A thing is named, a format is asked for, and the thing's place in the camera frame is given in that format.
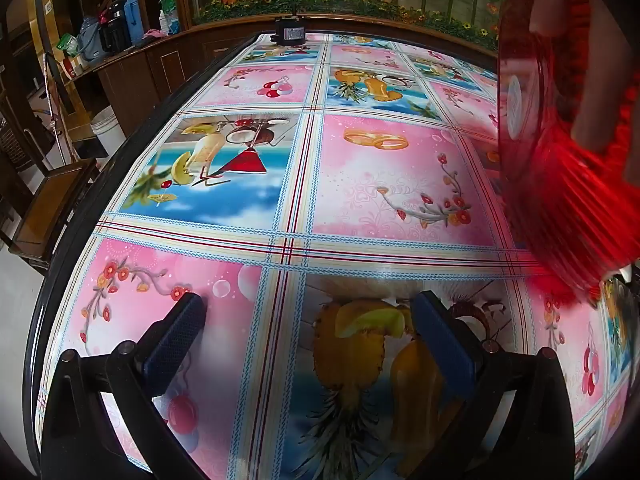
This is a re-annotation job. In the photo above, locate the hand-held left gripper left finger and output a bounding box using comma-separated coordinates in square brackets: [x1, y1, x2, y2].
[40, 291, 212, 480]

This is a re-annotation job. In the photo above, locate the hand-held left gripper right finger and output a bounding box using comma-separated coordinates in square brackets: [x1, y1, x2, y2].
[400, 290, 577, 480]

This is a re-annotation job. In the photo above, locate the red scalloped plate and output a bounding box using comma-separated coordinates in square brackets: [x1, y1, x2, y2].
[497, 0, 640, 306]

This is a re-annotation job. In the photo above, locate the printed fruit flower tablecloth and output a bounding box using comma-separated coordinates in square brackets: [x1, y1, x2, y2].
[37, 32, 633, 480]

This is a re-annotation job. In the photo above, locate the brown wooden chair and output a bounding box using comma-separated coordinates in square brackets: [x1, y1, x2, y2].
[7, 157, 98, 266]

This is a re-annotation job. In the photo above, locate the white plastic bucket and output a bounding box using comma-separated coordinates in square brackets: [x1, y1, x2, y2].
[90, 106, 126, 158]

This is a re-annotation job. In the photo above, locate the black kettle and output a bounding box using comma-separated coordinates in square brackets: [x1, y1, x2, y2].
[98, 0, 132, 53]

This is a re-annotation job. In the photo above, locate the spray bottle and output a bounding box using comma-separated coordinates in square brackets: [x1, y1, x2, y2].
[157, 0, 181, 36]

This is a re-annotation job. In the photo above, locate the blue plastic container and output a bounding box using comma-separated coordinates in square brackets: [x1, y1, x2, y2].
[122, 0, 143, 43]

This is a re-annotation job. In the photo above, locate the black power adapter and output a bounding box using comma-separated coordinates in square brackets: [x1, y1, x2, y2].
[271, 14, 308, 43]

